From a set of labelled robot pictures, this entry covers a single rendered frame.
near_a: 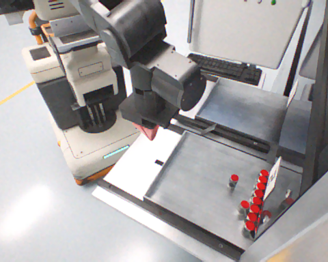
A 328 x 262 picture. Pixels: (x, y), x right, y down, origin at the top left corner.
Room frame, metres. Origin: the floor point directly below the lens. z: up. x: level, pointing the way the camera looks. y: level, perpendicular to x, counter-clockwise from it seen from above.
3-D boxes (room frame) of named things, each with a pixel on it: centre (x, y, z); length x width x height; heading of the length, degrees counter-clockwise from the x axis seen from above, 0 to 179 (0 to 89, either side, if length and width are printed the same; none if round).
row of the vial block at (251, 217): (0.25, -0.23, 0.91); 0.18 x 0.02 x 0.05; 151
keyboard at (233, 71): (1.01, -0.30, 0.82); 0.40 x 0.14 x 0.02; 65
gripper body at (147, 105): (0.31, 0.03, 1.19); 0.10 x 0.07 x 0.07; 61
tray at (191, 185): (0.29, -0.16, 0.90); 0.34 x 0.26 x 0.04; 62
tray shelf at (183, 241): (0.47, -0.18, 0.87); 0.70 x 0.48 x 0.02; 152
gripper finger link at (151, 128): (0.32, 0.04, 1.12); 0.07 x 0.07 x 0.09; 61
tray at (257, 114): (0.59, -0.32, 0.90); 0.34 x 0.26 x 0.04; 62
